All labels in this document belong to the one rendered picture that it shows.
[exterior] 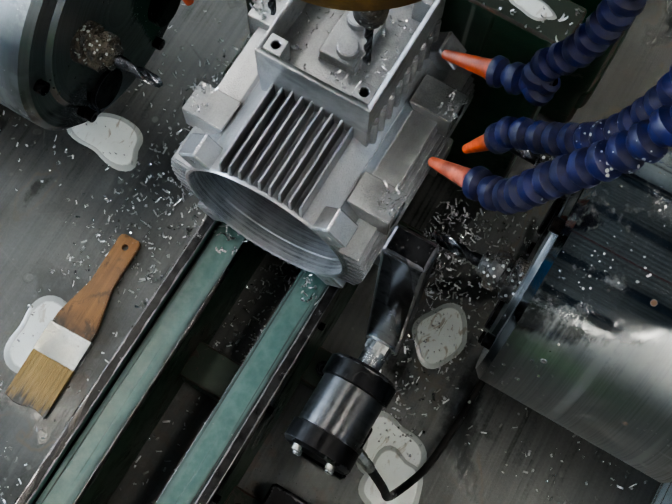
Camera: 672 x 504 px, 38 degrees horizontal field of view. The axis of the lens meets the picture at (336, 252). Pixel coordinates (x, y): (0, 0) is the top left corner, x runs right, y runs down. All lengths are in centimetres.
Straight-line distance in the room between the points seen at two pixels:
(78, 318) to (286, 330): 25
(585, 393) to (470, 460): 30
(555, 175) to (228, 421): 44
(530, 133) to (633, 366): 18
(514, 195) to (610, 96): 58
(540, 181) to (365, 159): 25
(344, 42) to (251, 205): 21
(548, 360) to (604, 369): 4
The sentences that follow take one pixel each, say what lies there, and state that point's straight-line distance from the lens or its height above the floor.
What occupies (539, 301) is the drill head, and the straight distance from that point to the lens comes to 70.
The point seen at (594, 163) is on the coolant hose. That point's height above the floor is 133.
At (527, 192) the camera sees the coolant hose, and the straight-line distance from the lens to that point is 58.
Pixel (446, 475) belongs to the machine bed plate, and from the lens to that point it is 101.
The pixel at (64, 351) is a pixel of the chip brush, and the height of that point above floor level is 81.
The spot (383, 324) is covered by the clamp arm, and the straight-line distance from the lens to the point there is 74.
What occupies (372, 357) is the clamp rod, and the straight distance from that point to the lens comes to 79.
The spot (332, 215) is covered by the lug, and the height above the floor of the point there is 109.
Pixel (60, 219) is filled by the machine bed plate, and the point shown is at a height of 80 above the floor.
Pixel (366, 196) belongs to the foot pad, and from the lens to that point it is 78.
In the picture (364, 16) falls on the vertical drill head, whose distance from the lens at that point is 62.
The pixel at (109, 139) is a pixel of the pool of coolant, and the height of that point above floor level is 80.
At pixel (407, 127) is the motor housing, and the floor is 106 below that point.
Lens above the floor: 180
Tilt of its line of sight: 73 degrees down
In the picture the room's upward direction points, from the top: 2 degrees clockwise
